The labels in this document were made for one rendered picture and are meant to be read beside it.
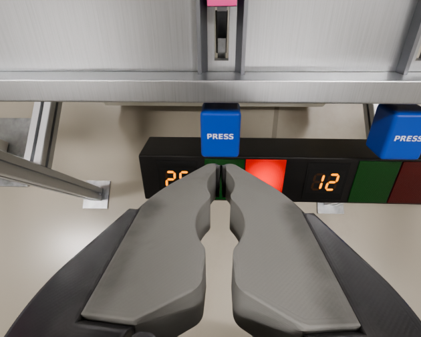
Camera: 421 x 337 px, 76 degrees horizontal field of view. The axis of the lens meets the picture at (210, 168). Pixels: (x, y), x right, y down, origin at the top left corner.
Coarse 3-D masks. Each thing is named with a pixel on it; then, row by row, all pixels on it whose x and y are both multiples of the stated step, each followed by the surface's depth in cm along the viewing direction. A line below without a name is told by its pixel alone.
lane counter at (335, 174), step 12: (312, 168) 20; (324, 168) 19; (336, 168) 19; (348, 168) 19; (312, 180) 20; (324, 180) 20; (336, 180) 20; (312, 192) 21; (324, 192) 20; (336, 192) 20
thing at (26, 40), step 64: (0, 0) 14; (64, 0) 14; (128, 0) 14; (192, 0) 14; (256, 0) 14; (320, 0) 14; (384, 0) 13; (0, 64) 16; (64, 64) 16; (128, 64) 16; (192, 64) 15; (256, 64) 15; (320, 64) 15; (384, 64) 15
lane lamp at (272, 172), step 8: (248, 160) 19; (256, 160) 19; (264, 160) 19; (272, 160) 19; (280, 160) 19; (248, 168) 20; (256, 168) 20; (264, 168) 20; (272, 168) 20; (280, 168) 20; (256, 176) 20; (264, 176) 20; (272, 176) 20; (280, 176) 20; (272, 184) 20; (280, 184) 20
